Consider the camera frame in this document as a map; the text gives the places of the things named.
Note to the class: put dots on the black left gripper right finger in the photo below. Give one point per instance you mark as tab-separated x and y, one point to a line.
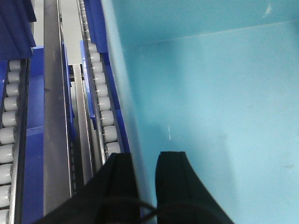
178	186

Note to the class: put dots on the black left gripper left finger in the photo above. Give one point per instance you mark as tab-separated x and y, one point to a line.
110	197

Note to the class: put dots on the light blue plastic bin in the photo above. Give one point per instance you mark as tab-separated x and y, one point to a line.
219	80

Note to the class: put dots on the white roller track centre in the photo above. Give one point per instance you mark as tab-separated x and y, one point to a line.
100	103

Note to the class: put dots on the white roller track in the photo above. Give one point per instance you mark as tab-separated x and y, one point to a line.
100	103
10	91

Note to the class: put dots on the white roller track left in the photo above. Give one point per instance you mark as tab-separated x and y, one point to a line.
10	91

